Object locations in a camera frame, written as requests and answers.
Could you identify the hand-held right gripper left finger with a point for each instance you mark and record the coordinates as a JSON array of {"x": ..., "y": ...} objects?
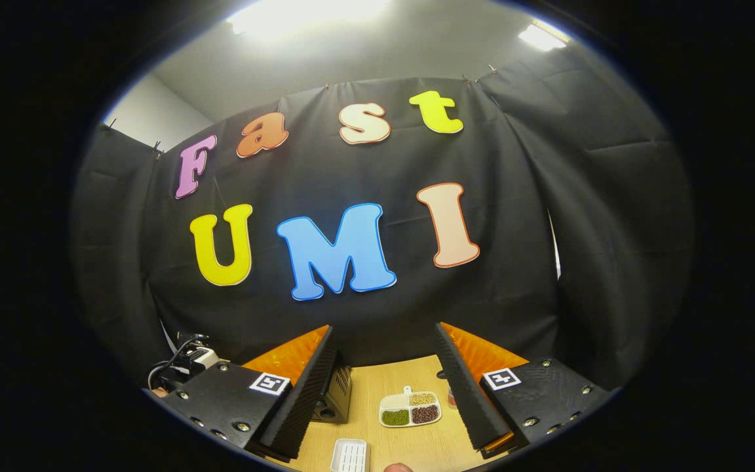
[{"x": 305, "y": 400}]

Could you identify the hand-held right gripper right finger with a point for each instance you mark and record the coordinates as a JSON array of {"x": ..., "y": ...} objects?
[{"x": 472, "y": 403}]

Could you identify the black electric oven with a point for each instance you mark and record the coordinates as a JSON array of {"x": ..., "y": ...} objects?
[{"x": 337, "y": 393}]

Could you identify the clear plastic bottle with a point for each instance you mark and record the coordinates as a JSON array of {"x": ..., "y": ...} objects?
[{"x": 451, "y": 397}]

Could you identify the divided plate of beans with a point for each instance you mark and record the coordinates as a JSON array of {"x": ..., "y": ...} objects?
[{"x": 410, "y": 408}]

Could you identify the small white ridged tray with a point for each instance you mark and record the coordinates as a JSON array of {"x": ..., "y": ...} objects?
[{"x": 349, "y": 455}]

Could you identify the black backdrop cloth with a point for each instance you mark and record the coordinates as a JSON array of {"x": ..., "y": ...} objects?
[{"x": 351, "y": 321}]

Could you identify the large ceiling light panel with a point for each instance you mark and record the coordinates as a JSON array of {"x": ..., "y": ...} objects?
[{"x": 305, "y": 13}]

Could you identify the small ceiling light panel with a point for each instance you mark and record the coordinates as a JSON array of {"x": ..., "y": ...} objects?
[{"x": 541, "y": 37}]

